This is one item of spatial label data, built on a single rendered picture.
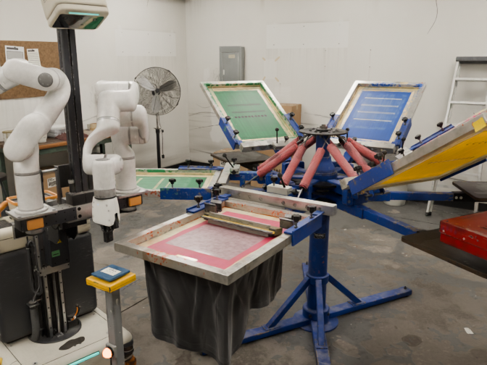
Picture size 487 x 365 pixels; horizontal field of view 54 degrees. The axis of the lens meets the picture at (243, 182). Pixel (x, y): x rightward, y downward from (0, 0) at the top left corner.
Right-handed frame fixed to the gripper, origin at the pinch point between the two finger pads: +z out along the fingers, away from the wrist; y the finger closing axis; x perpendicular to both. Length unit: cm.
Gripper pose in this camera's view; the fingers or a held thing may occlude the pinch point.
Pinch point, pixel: (108, 236)
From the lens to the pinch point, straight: 181.7
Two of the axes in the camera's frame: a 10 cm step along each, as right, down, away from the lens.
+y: 8.4, 1.4, -5.3
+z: 0.0, 9.7, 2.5
